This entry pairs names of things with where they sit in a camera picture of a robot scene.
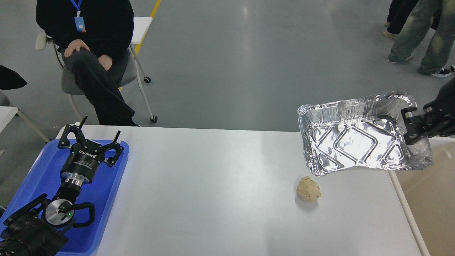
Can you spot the white side table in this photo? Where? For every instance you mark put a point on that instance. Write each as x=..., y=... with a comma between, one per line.
x=23, y=138

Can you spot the black object left edge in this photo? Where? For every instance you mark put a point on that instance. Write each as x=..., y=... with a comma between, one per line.
x=10, y=79

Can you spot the standing person black trousers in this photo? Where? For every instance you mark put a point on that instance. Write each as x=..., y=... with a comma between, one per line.
x=399, y=12

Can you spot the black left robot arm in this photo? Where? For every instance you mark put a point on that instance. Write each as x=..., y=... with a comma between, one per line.
x=63, y=204

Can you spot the aluminium foil tray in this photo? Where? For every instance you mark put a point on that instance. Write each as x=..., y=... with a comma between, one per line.
x=363, y=133

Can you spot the seated person in black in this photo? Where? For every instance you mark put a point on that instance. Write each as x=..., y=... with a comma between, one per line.
x=97, y=58

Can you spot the white table behind chair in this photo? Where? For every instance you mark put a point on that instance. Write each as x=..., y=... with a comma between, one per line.
x=141, y=26

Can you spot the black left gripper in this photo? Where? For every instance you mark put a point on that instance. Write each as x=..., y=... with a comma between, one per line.
x=83, y=160

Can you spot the blue plastic tray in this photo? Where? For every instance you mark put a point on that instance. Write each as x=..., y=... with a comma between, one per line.
x=44, y=177

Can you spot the blue id badge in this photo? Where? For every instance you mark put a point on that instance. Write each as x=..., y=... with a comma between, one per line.
x=80, y=24

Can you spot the crumpled beige paper ball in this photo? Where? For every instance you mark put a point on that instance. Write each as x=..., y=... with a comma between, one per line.
x=308, y=190

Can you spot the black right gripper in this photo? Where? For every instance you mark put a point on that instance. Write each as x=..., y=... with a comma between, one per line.
x=443, y=120

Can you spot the beige plastic bin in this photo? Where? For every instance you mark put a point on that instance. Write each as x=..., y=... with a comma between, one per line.
x=428, y=199

